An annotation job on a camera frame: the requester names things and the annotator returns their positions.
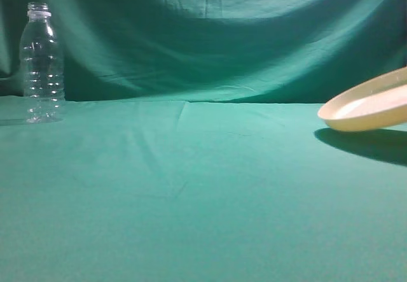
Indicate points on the cream plastic plate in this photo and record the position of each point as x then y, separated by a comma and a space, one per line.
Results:
377, 103

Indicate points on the clear plastic bottle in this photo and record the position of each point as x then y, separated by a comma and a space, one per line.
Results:
42, 66

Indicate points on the green cloth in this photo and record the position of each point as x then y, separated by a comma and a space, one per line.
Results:
190, 149

